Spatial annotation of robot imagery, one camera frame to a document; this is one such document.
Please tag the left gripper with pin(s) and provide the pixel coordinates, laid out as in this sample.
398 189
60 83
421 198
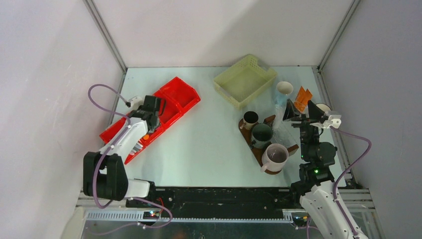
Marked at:
152 130

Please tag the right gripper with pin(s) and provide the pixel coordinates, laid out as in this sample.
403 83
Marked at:
289 113

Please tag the white mug black handle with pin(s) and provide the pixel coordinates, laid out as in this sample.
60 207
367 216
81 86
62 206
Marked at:
324 108

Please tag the dark blue capped tube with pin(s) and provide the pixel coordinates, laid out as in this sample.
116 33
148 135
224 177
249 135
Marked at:
279 113

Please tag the light blue mug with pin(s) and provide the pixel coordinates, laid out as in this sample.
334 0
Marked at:
283 91

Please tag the dark green mug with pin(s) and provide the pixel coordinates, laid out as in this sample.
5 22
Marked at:
261 135

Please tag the pink white mug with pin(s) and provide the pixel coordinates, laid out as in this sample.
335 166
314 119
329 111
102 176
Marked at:
274 158

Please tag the brown mug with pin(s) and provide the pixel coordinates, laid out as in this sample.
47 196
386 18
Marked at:
250 118

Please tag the cream plastic basket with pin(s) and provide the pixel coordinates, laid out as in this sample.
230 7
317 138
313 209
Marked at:
244 81

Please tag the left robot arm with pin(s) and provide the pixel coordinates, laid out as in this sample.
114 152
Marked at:
104 173

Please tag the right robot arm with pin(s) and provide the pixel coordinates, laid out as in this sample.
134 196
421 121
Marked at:
317 189

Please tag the white toothbrush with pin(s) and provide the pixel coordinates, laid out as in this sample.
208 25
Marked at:
135 151

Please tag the brown oval wooden tray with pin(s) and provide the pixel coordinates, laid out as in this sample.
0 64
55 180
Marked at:
257 152

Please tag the red divided organizer bin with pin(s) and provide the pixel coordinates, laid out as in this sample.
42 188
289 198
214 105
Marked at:
179 97

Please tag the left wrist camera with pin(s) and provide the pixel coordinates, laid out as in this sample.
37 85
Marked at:
148 103

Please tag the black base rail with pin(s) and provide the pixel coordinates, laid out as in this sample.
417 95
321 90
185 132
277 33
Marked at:
228 202

